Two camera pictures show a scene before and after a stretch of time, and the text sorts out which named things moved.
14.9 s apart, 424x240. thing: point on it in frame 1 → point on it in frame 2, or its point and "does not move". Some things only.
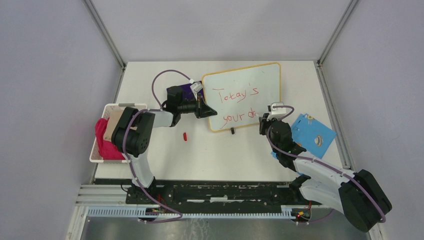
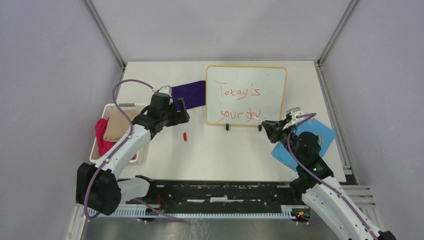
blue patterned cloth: [311, 134] does not move
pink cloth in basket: [108, 150] does not move
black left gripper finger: [202, 110] → [182, 116]
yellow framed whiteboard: [240, 96] does not move
